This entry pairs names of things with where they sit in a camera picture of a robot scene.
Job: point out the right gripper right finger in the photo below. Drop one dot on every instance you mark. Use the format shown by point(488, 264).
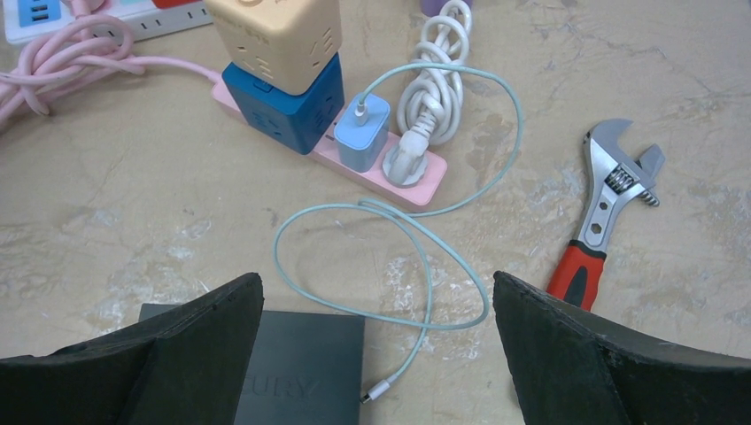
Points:
point(569, 366)

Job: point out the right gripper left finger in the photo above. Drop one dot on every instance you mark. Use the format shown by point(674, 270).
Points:
point(186, 365)

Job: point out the red handled adjustable wrench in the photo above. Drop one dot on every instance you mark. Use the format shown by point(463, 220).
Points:
point(615, 179)

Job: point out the black box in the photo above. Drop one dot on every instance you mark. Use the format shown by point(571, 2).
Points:
point(305, 368)

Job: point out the purple socket base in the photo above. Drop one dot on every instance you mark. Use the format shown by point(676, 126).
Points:
point(432, 8)

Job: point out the pink power strip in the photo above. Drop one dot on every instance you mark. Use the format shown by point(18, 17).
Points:
point(412, 187)

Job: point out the blue cube adapter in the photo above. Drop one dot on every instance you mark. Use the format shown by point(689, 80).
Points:
point(297, 122)

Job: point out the light blue USB charger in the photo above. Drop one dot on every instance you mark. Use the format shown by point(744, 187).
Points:
point(360, 144)

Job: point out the orange cube adapter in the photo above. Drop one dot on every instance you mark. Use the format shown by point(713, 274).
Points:
point(285, 43)

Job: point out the white power strip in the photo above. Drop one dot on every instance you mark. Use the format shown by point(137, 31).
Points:
point(25, 21)

